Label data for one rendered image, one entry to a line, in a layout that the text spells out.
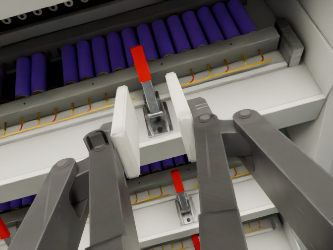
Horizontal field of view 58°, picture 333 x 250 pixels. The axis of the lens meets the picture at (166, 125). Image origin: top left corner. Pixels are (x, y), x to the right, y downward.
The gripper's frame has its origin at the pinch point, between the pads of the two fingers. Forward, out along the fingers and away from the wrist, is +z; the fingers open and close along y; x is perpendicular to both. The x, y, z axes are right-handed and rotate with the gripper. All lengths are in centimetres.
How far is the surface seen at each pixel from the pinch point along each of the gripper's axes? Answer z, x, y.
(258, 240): 24, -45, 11
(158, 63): 16.7, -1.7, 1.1
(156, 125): 12.0, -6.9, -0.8
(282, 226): 25, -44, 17
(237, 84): 14.5, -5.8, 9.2
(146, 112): 11.5, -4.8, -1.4
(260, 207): 16.2, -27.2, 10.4
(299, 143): 17.5, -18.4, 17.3
